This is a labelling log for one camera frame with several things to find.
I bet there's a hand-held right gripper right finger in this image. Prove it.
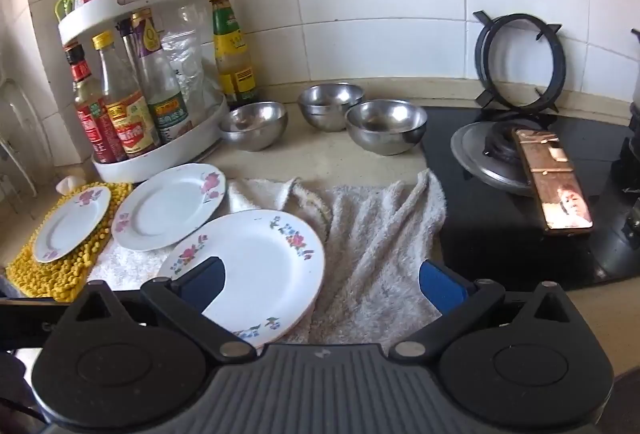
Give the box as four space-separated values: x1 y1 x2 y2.
389 259 588 362

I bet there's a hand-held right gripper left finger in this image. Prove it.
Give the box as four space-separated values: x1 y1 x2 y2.
62 256 257 360

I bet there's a large floral white plate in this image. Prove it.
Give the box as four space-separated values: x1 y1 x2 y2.
156 210 326 350

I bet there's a stainless steel bowl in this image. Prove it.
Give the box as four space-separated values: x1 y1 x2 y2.
298 82 364 133
345 100 428 157
218 102 289 152

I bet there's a black glass gas stove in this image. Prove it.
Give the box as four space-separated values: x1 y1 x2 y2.
420 106 640 292

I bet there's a medium floral white plate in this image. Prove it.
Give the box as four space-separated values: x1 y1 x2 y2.
111 164 227 251

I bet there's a white terry towel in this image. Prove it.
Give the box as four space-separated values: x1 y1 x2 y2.
92 168 447 345

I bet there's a white appliance at left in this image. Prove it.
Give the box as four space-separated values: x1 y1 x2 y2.
57 0 230 185

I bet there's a small floral white plate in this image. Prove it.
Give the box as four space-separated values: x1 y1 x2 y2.
31 186 112 263

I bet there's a smartphone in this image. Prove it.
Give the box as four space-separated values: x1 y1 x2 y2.
511 126 596 235

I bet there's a yellow beaded mat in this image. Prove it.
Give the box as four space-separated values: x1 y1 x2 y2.
6 182 133 302

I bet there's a yellow cap vinegar bottle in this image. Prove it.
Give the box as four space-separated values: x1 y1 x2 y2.
92 31 161 159

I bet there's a clear bottle purple neck label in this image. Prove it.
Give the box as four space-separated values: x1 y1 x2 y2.
130 8 193 145

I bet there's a red cap sauce bottle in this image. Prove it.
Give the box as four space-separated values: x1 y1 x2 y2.
65 42 122 163

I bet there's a clear plastic bag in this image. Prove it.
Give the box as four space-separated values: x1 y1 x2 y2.
162 4 222 115

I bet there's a green yellow label sauce bottle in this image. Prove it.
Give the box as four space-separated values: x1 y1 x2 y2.
209 0 259 107

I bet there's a black pan support ring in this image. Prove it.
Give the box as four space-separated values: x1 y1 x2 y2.
472 11 567 113

